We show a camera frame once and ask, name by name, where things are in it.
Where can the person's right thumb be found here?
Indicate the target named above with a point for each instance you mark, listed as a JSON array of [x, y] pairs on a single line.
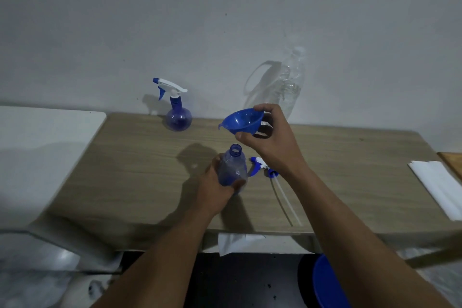
[[249, 140]]

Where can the blue plastic funnel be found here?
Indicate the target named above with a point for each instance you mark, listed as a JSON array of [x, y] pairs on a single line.
[[241, 120]]

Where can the person's left hand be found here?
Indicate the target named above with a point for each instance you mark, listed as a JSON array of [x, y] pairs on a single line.
[[213, 194]]

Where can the person's left thumb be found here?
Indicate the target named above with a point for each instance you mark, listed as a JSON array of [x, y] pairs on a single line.
[[239, 185]]

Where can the wooden board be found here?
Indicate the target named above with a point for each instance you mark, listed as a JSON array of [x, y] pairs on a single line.
[[453, 161]]

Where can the white blue sprayer head tube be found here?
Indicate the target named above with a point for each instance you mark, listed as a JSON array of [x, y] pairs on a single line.
[[259, 164]]

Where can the blue spray bottle white trigger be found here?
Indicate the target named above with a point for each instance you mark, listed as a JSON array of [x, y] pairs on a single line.
[[178, 116]]

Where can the white folded paper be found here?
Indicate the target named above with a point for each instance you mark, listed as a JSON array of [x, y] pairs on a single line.
[[436, 185]]

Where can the clear plastic water bottle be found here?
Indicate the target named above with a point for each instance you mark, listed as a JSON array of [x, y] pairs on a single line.
[[290, 84]]

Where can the white paper sheet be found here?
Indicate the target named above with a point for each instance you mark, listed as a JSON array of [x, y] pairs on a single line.
[[236, 242]]

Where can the person's left forearm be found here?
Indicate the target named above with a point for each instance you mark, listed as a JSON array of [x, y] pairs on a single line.
[[162, 264]]

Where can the person's right hand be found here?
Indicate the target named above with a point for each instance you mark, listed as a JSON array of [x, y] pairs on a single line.
[[279, 147]]

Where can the blue round bucket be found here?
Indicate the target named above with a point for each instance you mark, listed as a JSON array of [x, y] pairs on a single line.
[[326, 282]]

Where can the person's right forearm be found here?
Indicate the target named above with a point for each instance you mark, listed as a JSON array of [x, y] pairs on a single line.
[[346, 239]]

